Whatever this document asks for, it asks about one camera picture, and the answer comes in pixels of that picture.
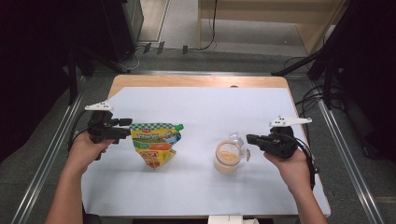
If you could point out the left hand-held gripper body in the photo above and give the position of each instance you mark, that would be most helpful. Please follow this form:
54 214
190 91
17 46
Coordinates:
101 130

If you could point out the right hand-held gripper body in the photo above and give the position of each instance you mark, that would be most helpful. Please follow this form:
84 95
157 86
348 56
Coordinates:
281 144

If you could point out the yellow green spouted pouch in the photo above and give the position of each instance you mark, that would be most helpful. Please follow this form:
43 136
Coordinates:
155 140

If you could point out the glass jar with hinged lid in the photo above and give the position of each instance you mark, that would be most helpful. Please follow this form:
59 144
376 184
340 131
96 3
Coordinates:
227 166

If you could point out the person's right hand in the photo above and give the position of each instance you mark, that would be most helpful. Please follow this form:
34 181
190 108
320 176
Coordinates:
294 172

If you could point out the person's left hand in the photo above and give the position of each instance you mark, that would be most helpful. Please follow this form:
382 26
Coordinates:
82 155

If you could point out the black metal stand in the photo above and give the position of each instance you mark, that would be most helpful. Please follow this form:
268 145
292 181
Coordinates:
299 63
73 81

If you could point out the white table mat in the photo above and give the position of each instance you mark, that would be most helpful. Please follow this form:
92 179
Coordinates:
202 102

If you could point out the black cabinet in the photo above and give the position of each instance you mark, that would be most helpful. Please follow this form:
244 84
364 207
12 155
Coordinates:
118 31

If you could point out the dark curtain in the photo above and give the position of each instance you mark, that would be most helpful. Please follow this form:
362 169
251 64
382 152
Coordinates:
373 77
31 62

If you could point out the wooden shelf unit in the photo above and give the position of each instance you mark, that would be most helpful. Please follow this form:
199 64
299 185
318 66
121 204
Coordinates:
311 34

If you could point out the metal floor rail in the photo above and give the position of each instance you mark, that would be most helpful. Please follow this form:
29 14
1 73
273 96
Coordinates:
350 161
46 160

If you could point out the small black floor bracket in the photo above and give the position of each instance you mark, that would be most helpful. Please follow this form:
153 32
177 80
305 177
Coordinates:
161 47
147 48
185 49

